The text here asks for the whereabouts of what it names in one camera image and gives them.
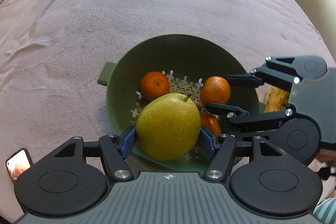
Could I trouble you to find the spotted yellow banana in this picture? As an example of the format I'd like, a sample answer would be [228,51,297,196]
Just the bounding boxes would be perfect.
[264,86,290,113]

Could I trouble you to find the orange mandarin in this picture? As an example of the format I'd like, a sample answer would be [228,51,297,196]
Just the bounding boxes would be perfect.
[199,76,231,106]
[201,113,222,136]
[139,72,170,102]

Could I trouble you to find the yellow-green pear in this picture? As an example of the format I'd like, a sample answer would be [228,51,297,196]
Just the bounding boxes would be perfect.
[136,93,201,161]

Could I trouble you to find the smartphone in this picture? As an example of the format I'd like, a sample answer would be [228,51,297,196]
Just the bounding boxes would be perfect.
[5,148,33,183]

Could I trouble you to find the green colander bowl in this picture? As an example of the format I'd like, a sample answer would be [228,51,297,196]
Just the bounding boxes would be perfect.
[98,34,265,173]

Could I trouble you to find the pink bed blanket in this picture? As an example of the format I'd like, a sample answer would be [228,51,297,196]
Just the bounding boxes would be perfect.
[0,0,336,222]

